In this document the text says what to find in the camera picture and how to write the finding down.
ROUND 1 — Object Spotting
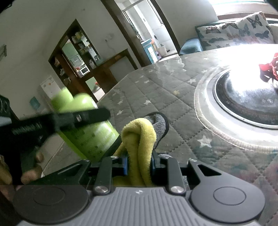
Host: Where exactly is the red satin ribbon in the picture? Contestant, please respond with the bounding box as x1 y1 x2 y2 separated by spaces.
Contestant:
258 53 278 82

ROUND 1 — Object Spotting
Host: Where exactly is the lime green plastic container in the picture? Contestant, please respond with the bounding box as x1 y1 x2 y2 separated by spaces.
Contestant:
50 86 120 162

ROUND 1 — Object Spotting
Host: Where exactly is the blue sofa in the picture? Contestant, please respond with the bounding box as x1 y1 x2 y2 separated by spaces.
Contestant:
179 11 278 56

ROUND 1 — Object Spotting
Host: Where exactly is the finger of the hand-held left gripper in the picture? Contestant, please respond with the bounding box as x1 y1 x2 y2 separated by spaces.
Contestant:
54 107 110 132

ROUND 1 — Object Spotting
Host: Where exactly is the yellow and grey cleaning cloth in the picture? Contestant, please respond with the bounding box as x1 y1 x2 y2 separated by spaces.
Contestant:
113 111 187 188

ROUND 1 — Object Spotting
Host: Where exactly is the light blue cabinet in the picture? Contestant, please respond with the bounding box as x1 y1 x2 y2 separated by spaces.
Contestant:
141 39 157 63

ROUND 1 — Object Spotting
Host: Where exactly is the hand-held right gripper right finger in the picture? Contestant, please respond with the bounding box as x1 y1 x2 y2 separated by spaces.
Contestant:
151 152 227 195

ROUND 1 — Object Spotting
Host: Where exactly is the white refrigerator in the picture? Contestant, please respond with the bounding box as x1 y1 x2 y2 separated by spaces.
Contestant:
39 75 62 102

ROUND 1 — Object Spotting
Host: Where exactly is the glass wall lamp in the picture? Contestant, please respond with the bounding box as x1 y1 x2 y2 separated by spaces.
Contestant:
0 44 7 63

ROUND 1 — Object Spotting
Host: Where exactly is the white water dispenser blue bottle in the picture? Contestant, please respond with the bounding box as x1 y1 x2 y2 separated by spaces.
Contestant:
29 97 51 113

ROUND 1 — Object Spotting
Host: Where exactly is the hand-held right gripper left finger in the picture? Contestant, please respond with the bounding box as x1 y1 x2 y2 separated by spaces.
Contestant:
40 155 128 195

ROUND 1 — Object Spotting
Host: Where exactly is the dark wooden shelf unit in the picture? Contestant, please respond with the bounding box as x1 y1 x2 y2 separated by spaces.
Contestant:
48 18 101 96

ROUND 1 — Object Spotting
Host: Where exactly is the dark wooden door frame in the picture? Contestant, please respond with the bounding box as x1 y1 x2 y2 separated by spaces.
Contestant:
101 0 182 70

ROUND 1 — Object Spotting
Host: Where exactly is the dark wooden desk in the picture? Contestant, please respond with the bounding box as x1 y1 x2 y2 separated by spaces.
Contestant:
96 49 138 93

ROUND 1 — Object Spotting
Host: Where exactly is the black round induction cooktop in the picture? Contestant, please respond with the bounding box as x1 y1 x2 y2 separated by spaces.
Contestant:
208 68 278 131

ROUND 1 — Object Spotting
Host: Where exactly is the person's left hand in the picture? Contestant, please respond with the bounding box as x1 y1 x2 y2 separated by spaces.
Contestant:
21 150 45 185

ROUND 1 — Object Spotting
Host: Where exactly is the butterfly print cushion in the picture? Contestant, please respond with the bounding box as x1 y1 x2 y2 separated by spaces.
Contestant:
195 12 275 51

